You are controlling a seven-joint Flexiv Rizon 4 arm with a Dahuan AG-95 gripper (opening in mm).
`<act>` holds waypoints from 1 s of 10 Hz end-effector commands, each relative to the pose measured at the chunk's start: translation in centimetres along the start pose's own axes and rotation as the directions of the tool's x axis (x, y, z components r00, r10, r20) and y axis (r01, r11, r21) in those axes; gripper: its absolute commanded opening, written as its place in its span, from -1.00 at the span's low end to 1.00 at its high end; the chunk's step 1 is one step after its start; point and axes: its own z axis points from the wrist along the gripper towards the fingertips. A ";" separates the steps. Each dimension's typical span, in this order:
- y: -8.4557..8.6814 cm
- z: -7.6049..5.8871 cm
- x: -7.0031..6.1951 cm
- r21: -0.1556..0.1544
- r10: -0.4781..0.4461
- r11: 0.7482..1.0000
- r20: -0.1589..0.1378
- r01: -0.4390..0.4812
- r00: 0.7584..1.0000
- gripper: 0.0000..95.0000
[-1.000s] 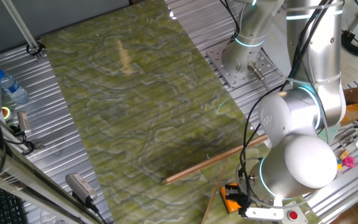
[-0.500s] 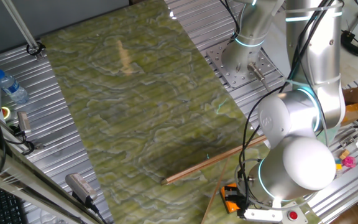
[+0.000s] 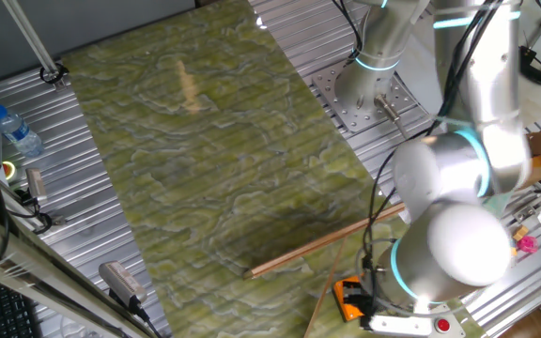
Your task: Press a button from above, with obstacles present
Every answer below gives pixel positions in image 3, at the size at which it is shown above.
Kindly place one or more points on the pink toy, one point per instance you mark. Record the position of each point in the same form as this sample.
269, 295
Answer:
528, 244

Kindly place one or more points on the thin brown wooden strip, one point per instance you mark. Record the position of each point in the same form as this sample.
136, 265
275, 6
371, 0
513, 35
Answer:
324, 288

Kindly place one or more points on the clear water bottle blue cap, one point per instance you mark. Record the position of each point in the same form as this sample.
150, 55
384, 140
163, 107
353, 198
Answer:
19, 136

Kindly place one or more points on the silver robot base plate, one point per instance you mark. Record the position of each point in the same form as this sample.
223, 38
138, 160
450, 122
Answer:
331, 94

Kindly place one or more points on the long wooden stick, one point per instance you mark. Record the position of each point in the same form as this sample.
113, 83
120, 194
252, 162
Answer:
298, 251

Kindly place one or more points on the aluminium frame beam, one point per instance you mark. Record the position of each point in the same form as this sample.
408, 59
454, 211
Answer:
17, 263

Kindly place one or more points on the green ringed round object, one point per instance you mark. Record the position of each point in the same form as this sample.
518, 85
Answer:
7, 170

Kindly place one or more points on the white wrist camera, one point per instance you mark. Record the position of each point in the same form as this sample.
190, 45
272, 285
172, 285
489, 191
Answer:
402, 325

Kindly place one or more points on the orange box red mushroom button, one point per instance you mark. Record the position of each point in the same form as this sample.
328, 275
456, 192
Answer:
345, 307

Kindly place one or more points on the grey box flat red button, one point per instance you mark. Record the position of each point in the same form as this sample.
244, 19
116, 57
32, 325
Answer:
442, 325

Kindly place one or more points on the silver depth camera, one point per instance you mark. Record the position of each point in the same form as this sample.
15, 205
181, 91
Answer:
122, 281
35, 185

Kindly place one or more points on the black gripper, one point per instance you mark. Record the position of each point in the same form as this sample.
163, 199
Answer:
362, 296

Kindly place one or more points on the small tan wooden block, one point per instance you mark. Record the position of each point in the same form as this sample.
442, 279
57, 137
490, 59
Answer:
520, 233

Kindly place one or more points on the aluminium pole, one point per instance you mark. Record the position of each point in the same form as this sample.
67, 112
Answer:
31, 35

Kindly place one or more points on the yellow glossy packet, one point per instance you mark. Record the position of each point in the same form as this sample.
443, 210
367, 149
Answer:
540, 165

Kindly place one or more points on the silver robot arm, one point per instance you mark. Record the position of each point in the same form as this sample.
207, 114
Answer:
468, 244

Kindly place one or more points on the green marble pattern mat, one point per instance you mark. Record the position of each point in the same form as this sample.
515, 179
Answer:
205, 164

